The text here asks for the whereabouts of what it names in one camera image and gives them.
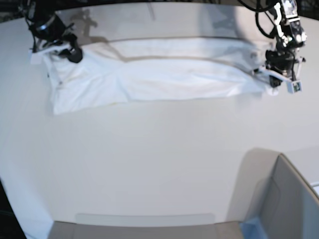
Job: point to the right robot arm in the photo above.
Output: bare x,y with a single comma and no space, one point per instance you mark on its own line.
31,8

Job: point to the grey cardboard box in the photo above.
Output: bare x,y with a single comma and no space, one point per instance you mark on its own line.
272,199

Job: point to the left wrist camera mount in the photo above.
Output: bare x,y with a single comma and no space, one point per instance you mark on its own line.
293,86

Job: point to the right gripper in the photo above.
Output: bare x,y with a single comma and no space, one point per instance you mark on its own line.
50,30

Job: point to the white t-shirt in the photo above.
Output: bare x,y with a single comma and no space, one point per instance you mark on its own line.
156,70

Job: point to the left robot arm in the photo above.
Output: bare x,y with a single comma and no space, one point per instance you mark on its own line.
287,29

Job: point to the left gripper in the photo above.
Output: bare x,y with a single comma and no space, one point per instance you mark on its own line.
282,62

